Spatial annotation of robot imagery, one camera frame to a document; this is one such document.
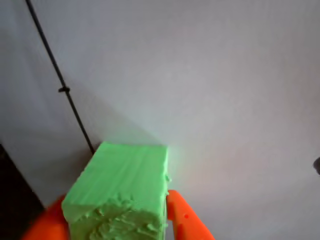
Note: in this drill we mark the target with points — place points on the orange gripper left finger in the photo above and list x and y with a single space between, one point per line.
47 225

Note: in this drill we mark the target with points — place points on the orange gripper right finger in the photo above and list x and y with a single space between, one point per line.
186 220

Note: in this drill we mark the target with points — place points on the green foam block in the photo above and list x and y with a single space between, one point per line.
120 195

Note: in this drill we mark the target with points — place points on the black dot mark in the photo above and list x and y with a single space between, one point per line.
317 163

